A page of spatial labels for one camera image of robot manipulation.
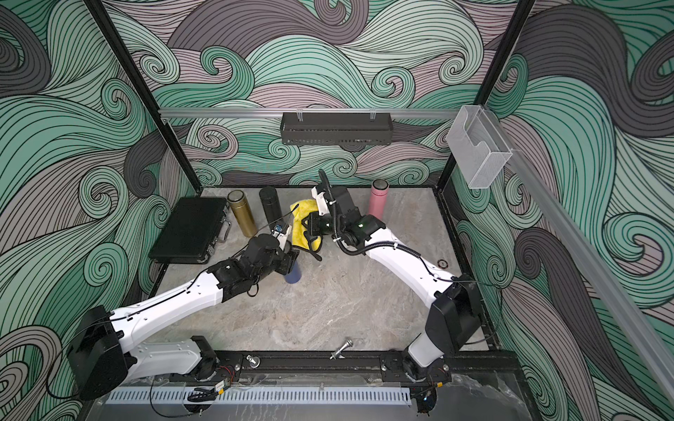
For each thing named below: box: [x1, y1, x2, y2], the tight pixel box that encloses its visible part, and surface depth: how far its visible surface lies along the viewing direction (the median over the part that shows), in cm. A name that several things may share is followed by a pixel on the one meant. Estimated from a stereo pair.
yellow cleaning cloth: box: [290, 199, 322, 251], surface depth 74 cm
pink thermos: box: [368, 178, 390, 220], surface depth 94 cm
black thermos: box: [258, 185, 285, 229], surface depth 94 cm
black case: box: [149, 197, 232, 265], surface depth 102 cm
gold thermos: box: [227, 189, 258, 238], surface depth 95 cm
